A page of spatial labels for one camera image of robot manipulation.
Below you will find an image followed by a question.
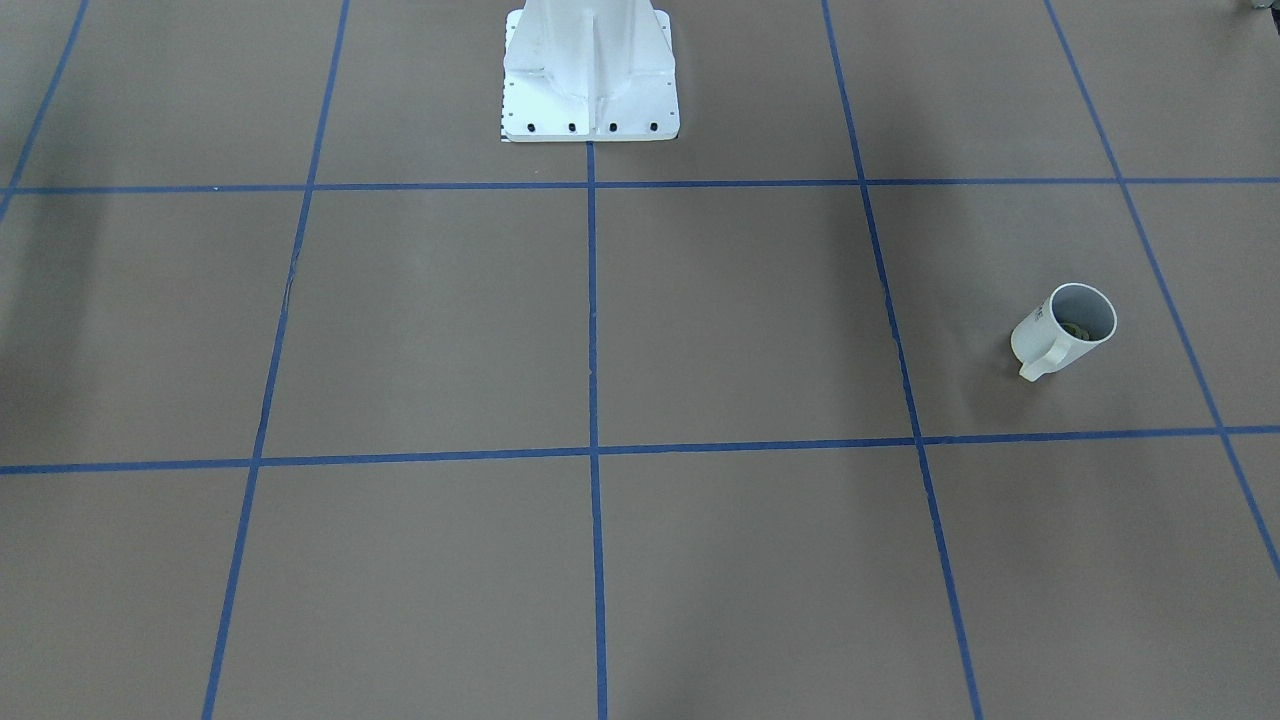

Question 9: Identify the white mug with handle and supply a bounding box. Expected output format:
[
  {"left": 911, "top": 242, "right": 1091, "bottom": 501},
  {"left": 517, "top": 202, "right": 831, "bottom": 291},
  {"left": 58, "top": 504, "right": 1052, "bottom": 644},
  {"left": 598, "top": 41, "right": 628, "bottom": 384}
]
[{"left": 1010, "top": 282, "right": 1117, "bottom": 382}]

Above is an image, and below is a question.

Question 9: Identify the green lemon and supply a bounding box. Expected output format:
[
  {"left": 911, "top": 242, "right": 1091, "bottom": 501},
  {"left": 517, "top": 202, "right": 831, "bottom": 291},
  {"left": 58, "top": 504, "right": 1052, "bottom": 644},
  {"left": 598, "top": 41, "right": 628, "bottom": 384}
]
[{"left": 1060, "top": 322, "right": 1092, "bottom": 342}]

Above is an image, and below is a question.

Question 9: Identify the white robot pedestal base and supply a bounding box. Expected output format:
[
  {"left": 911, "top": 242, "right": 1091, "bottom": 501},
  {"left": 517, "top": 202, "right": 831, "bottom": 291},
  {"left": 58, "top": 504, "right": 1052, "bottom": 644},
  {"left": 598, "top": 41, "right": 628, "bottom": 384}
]
[{"left": 500, "top": 1, "right": 681, "bottom": 143}]

